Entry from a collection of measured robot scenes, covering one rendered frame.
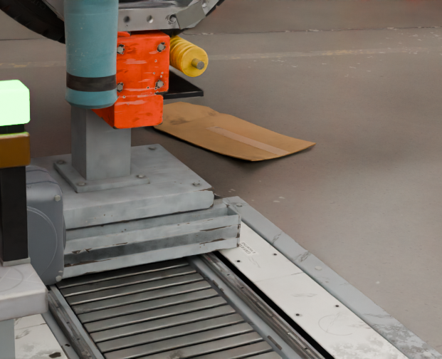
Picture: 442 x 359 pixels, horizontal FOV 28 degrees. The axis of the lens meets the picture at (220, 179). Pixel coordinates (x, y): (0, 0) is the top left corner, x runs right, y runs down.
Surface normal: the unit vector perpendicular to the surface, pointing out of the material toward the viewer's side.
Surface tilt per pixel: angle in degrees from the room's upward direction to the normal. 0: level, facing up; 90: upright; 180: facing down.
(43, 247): 90
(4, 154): 90
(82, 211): 90
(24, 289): 0
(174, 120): 13
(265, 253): 0
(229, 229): 90
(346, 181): 0
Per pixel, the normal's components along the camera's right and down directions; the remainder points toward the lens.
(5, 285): 0.05, -0.93
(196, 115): 0.22, -0.84
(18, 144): 0.45, 0.35
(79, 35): -0.31, 0.37
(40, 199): 0.44, -0.04
